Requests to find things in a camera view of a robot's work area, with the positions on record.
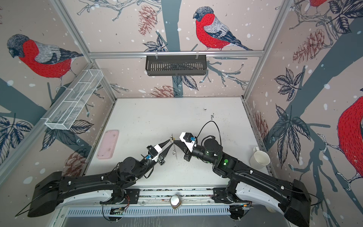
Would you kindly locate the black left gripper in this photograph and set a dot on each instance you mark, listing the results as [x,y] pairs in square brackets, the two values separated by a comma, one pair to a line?
[163,153]

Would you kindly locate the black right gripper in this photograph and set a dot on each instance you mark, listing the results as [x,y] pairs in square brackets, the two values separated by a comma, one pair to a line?
[184,147]

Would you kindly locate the silver metal keyring carabiner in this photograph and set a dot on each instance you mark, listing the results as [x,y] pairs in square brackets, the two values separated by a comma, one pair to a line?
[174,146]

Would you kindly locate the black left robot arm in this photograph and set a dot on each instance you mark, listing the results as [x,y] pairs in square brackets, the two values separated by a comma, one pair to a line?
[56,188]

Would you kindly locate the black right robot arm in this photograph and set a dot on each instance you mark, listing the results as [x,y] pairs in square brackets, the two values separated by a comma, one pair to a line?
[247,184]

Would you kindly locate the round silver knob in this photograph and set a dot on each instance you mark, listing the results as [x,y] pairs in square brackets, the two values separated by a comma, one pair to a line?
[175,201]

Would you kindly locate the pink rectangular tray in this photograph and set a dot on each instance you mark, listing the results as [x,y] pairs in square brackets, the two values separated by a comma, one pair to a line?
[108,144]

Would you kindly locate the dark grey hanging shelf basket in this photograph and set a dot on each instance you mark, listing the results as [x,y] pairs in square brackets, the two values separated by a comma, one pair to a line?
[176,65]

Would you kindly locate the white ceramic mug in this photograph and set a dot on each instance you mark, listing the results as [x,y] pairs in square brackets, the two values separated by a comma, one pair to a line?
[259,159]

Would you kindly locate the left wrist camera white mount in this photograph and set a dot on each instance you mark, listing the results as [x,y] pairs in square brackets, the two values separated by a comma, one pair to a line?
[153,152]

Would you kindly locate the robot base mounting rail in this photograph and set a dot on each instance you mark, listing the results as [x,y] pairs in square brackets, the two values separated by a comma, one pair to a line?
[160,203]

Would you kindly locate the white wire mesh basket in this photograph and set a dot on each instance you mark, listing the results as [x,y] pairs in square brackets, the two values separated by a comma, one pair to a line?
[76,98]

